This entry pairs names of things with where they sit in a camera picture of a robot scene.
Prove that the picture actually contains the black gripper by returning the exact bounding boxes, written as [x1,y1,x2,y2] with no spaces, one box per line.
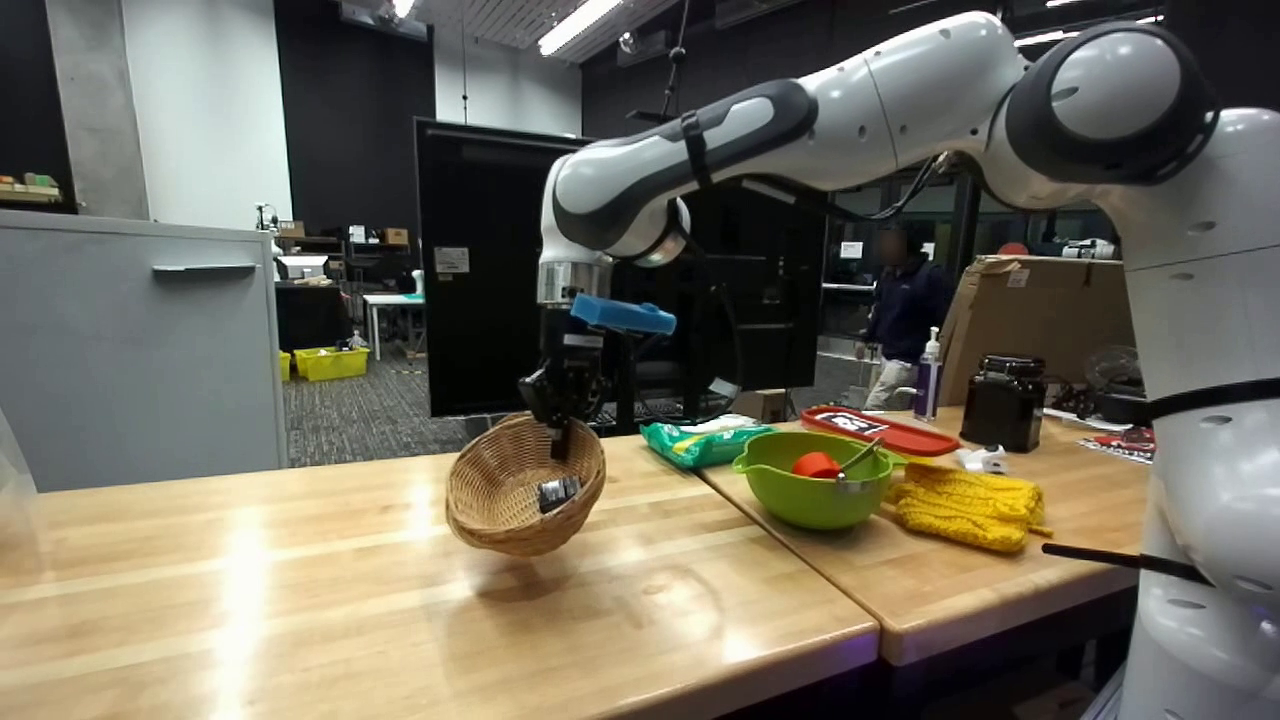
[515,314,621,470]

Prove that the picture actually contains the brown wicker basket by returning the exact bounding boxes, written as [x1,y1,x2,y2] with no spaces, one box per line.
[439,409,614,560]

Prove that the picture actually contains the large black monitor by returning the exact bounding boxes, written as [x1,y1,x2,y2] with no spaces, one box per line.
[408,113,830,420]

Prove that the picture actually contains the green snack bag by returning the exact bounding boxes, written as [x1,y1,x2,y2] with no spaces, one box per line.
[637,413,776,477]

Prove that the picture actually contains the yellow storage bins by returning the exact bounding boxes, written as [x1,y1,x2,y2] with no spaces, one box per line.
[273,339,378,388]

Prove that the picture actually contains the green bowl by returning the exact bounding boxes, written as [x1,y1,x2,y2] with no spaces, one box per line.
[732,424,902,538]

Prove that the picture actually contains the red fruit in bowl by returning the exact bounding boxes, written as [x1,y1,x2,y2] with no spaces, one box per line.
[789,448,849,485]

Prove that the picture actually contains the red container lid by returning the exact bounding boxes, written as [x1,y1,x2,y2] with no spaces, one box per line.
[795,406,964,461]

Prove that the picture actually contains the person in dark jacket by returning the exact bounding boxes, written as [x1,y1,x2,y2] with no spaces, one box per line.
[862,216,957,413]

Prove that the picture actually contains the white pump bottle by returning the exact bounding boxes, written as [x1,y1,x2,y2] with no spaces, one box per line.
[913,321,950,420]

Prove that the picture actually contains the yellow cloth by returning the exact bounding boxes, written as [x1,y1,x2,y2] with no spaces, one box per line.
[890,461,1054,560]

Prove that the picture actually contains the large cardboard box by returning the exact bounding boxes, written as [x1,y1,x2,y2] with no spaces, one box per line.
[937,247,1138,413]

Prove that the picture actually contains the blue wrist camera box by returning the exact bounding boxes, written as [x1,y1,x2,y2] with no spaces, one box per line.
[567,293,679,339]

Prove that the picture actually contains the thin black cable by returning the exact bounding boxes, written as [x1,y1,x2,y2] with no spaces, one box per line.
[1037,542,1222,588]

